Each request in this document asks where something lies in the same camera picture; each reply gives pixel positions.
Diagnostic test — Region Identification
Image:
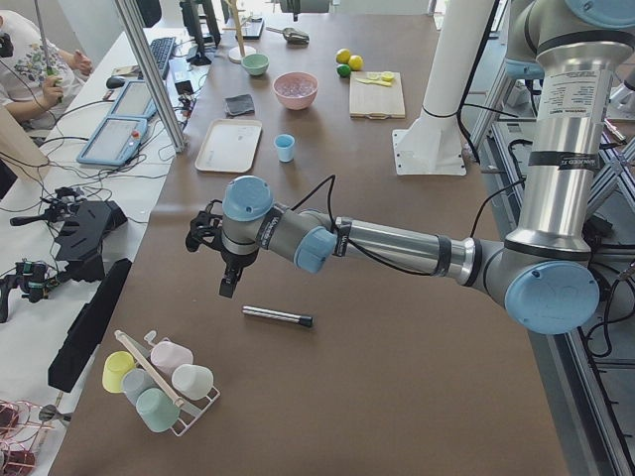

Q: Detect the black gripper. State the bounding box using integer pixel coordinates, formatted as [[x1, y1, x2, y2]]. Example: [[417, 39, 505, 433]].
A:
[[186, 199, 256, 298]]

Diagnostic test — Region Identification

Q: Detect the steel muddler black tip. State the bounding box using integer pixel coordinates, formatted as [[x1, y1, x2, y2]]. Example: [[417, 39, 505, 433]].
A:
[[242, 305, 314, 328]]

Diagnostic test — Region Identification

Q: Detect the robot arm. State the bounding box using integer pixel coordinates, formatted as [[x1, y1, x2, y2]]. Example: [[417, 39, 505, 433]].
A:
[[186, 1, 634, 334]]

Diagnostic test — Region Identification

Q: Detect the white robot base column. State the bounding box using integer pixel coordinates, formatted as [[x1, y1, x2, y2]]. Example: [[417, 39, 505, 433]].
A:
[[393, 0, 497, 176]]

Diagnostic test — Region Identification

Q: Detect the light blue plastic cup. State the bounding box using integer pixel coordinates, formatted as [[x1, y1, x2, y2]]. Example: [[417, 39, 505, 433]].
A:
[[274, 134, 296, 163]]

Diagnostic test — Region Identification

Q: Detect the pink bowl of ice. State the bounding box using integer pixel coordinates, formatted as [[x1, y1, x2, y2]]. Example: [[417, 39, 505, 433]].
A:
[[273, 71, 318, 110]]

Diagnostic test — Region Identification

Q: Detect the wooden cup tree stand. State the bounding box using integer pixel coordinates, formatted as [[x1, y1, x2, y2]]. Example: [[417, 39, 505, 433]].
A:
[[223, 0, 257, 64]]

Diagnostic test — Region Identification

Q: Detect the steel ice scoop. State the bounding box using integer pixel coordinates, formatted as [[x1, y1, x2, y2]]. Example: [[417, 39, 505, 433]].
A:
[[266, 26, 310, 45]]

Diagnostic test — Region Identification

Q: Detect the cream rabbit tray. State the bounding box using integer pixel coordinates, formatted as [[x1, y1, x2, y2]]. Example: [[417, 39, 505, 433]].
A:
[[194, 119, 262, 174]]

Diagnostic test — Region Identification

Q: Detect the grey folded cloth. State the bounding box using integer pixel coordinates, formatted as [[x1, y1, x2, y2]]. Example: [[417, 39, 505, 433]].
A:
[[224, 94, 255, 117]]

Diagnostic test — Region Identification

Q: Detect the blue teach pendant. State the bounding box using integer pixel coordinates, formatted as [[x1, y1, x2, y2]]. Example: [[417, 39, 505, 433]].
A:
[[76, 116, 148, 167], [110, 80, 157, 119]]

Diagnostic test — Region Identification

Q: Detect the mint green bowl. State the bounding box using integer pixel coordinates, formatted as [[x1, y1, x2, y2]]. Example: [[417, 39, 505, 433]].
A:
[[241, 53, 269, 76]]

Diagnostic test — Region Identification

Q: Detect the bamboo cutting board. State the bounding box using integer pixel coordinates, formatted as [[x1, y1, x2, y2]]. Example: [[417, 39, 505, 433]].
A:
[[349, 71, 406, 119]]

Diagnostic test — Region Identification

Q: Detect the green lime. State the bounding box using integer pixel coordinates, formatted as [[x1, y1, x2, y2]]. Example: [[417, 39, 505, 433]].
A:
[[336, 64, 351, 77]]

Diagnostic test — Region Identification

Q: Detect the yellow plastic knife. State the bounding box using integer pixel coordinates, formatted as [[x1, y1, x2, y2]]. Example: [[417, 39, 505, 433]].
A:
[[354, 77, 392, 87]]

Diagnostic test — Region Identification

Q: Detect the yellow lemon outer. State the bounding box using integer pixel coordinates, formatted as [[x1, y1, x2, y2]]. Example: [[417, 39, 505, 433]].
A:
[[335, 49, 351, 64]]

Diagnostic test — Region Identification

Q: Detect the yellow lemon near board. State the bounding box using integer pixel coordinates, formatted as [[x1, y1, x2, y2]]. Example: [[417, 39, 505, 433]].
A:
[[347, 55, 364, 71]]

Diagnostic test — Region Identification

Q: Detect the seated person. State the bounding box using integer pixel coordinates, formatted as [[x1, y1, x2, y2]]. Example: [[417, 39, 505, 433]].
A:
[[1, 10, 92, 130]]

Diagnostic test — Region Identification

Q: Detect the wire rack with cups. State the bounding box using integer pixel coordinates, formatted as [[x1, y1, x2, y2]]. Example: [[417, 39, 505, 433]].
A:
[[101, 330, 220, 436]]

